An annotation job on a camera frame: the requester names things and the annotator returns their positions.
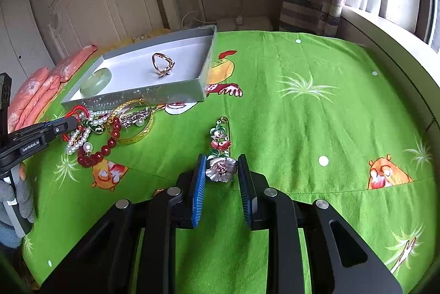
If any red string bracelet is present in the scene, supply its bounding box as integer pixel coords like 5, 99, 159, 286
62, 105, 90, 143

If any white cable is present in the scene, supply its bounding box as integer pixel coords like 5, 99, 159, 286
182, 10, 207, 28

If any yellow floral cloth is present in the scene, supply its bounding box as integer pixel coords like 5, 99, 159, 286
131, 28, 172, 44

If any gold bangle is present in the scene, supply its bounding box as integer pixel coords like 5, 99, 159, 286
106, 98, 155, 145

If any cream wooden headboard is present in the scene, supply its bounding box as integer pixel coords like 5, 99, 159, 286
46, 0, 183, 57

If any enamel flower brooch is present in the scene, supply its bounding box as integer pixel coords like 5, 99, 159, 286
205, 116, 238, 183

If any white window sill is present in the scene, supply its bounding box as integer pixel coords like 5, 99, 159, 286
339, 5, 440, 130

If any pink floral pillow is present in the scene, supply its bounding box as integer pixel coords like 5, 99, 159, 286
51, 44, 98, 83

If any white wardrobe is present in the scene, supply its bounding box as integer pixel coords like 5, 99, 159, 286
0, 0, 56, 85

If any grey cardboard box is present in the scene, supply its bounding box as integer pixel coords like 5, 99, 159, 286
61, 25, 218, 111

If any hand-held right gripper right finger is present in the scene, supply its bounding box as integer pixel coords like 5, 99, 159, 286
237, 153, 403, 294

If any pink folded quilt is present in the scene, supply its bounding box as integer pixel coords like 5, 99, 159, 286
7, 66, 62, 135

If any green printed blanket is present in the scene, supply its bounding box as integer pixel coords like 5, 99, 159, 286
21, 29, 437, 294

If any person's left hand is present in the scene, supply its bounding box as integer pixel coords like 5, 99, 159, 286
0, 164, 35, 224

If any white pearl necklace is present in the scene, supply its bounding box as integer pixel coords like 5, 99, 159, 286
66, 109, 114, 154

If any pale green jade bangle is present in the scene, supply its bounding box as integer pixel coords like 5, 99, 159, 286
80, 69, 112, 96

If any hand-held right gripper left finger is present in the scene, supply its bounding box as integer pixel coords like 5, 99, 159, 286
41, 154, 207, 294

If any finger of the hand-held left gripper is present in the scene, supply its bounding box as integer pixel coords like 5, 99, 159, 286
34, 116, 81, 143

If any red bead bracelet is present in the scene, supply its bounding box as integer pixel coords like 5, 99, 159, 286
77, 117, 122, 167

